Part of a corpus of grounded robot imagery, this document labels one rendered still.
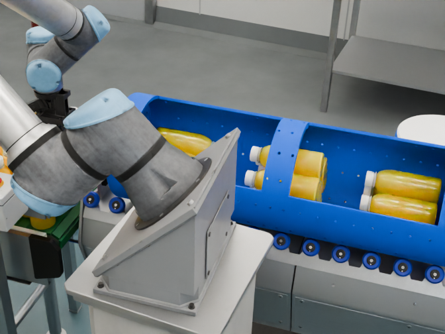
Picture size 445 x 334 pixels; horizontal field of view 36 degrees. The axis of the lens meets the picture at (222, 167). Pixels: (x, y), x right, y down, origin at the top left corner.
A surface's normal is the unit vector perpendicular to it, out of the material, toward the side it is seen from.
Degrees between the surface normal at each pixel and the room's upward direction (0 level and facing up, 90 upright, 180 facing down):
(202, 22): 76
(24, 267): 90
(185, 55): 0
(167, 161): 33
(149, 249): 90
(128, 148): 65
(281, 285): 70
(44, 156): 54
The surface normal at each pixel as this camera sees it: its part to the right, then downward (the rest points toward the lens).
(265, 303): -0.29, 0.77
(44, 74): 0.21, 0.54
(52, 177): -0.10, 0.16
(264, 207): -0.29, 0.55
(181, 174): 0.31, -0.42
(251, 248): 0.03, -0.84
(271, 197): -0.29, 0.37
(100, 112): 0.25, 0.03
